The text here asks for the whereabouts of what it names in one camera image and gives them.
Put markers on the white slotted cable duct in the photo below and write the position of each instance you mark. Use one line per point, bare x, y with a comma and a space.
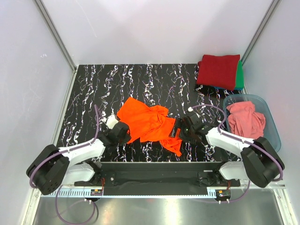
208, 193

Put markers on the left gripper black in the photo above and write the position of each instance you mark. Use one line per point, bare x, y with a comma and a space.
127, 138

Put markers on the folded red t shirt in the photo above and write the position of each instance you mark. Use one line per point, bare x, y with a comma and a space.
218, 71

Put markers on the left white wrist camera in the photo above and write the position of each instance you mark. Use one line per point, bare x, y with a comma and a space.
111, 121

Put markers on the aluminium frame post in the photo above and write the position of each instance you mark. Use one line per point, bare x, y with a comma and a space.
51, 26
260, 29

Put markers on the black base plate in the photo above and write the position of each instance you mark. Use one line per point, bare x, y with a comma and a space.
157, 178

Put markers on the left aluminium frame post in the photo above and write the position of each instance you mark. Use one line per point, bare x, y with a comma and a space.
51, 26

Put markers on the orange t shirt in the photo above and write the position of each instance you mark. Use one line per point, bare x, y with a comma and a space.
149, 124

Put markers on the pink t shirt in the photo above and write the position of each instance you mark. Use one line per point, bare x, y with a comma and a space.
245, 121

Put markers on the folded blue t shirt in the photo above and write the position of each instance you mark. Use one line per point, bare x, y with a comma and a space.
237, 89

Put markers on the folded green t shirt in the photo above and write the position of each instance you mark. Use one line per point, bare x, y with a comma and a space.
239, 76

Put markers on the right aluminium frame post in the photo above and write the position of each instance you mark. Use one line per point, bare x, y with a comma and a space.
260, 29

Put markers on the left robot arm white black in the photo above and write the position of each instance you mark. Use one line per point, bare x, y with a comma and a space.
55, 166

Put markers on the clear blue plastic bin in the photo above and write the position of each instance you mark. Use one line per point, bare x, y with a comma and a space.
270, 130

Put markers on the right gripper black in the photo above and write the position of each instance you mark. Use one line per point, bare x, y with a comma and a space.
179, 123

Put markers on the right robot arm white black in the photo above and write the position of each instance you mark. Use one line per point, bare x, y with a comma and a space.
260, 163

